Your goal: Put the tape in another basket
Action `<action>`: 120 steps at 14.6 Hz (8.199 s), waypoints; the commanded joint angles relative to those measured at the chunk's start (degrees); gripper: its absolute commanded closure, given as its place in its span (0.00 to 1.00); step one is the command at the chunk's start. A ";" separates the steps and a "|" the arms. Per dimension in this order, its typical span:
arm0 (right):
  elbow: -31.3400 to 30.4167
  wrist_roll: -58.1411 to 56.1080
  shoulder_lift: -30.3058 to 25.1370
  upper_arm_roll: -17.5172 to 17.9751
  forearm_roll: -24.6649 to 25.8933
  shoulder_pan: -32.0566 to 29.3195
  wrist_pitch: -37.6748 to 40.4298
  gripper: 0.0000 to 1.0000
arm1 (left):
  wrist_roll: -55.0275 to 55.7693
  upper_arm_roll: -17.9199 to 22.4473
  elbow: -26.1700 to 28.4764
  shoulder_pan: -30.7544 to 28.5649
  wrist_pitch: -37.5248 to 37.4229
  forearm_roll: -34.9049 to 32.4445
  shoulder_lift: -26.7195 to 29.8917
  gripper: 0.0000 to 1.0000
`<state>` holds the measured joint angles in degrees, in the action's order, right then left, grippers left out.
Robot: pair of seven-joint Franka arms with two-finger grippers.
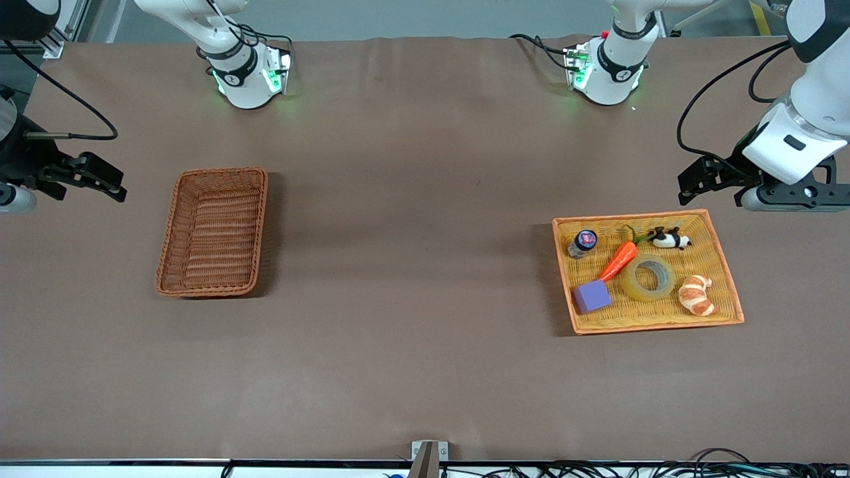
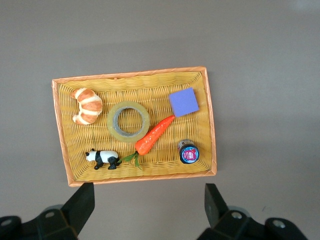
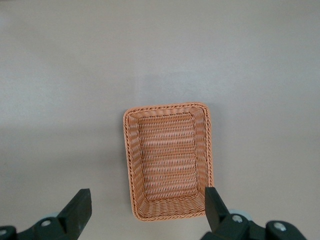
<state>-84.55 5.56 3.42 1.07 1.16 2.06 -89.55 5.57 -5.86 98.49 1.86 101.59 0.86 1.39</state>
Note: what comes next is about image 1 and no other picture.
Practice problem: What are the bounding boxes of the metal table edge bracket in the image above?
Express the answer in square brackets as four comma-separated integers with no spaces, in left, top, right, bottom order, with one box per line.
[411,441,449,478]

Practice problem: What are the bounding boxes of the deep brown wicker basket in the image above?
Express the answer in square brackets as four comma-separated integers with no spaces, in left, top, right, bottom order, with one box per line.
[155,167,269,298]

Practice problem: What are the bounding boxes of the flat orange wicker basket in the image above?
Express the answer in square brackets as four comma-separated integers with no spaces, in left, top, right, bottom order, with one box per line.
[552,209,745,335]

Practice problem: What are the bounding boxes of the black left base cable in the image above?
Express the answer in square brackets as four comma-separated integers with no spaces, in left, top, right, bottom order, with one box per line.
[509,33,573,71]

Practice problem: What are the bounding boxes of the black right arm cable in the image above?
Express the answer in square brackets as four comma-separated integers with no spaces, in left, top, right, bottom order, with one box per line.
[3,40,120,141]

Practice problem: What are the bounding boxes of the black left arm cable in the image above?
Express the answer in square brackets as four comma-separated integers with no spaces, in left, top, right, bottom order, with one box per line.
[676,40,795,168]

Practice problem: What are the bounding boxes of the aluminium frame profile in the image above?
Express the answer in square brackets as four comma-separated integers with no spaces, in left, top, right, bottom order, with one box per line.
[39,0,94,58]

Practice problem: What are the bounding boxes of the purple foam cube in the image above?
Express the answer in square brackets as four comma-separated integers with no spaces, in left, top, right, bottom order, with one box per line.
[572,279,613,315]

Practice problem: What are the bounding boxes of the black right base cables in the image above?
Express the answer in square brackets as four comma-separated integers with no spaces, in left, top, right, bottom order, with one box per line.
[197,0,294,60]

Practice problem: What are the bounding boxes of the black white panda toy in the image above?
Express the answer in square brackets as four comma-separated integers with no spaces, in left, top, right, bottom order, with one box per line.
[649,226,692,251]

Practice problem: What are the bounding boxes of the toy croissant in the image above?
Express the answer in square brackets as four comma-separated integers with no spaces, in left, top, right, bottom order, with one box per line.
[678,275,717,317]

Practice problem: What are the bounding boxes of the orange toy carrot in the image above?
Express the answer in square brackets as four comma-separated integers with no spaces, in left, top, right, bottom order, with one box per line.
[598,225,655,283]

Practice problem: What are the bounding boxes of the black cable bundle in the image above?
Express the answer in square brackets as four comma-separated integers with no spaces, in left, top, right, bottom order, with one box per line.
[219,449,850,478]

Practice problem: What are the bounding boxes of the small bottle blue cap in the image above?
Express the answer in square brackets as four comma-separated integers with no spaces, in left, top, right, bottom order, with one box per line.
[567,230,598,259]

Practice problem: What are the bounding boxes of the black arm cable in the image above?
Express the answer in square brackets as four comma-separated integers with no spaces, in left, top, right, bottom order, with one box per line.
[676,40,795,168]
[3,40,120,141]

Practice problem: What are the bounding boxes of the yellowish clear tape roll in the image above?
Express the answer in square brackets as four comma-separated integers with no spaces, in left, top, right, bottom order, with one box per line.
[620,254,677,303]

